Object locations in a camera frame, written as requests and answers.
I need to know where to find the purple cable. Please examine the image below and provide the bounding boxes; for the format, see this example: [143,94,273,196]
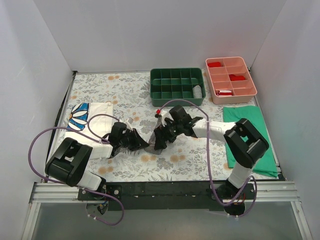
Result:
[154,99,258,218]
[27,113,125,227]

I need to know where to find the green folded cloth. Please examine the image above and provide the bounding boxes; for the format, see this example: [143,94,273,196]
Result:
[223,105,278,178]

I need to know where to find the floral patterned table mat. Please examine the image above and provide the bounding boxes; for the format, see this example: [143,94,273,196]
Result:
[47,71,282,183]

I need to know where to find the red rolled cloth middle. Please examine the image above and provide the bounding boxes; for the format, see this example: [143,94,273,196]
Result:
[228,74,247,82]

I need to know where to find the red rolled cloth top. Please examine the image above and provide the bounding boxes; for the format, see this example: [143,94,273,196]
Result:
[207,61,222,68]

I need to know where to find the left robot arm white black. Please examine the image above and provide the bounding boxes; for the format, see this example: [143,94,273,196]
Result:
[45,122,149,200]

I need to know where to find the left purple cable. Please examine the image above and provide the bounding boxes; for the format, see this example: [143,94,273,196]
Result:
[27,113,125,227]

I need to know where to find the aluminium frame rail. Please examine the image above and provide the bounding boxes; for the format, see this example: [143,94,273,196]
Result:
[22,180,312,240]

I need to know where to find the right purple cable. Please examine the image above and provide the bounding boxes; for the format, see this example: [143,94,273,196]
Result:
[154,99,258,218]

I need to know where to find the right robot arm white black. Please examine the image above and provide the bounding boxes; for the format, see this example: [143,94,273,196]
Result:
[149,105,270,199]

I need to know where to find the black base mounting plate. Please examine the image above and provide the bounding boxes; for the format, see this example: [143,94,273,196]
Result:
[77,180,255,211]

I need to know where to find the pink divided organizer tray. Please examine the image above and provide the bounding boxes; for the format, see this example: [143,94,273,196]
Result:
[205,56,258,105]

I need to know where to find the dark green divided organizer tray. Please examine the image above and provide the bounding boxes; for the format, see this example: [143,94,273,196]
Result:
[150,67,206,107]

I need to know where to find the grey striped underwear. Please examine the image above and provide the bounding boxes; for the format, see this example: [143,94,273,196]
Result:
[192,85,203,99]
[144,118,167,155]

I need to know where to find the rolled grey striped underwear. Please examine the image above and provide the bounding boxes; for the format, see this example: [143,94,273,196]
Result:
[192,85,203,99]

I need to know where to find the white cloth with blue flower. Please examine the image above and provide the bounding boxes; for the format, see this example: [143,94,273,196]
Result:
[64,102,113,159]

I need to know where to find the red white rolled cloth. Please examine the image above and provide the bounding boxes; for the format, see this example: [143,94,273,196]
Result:
[216,89,233,97]

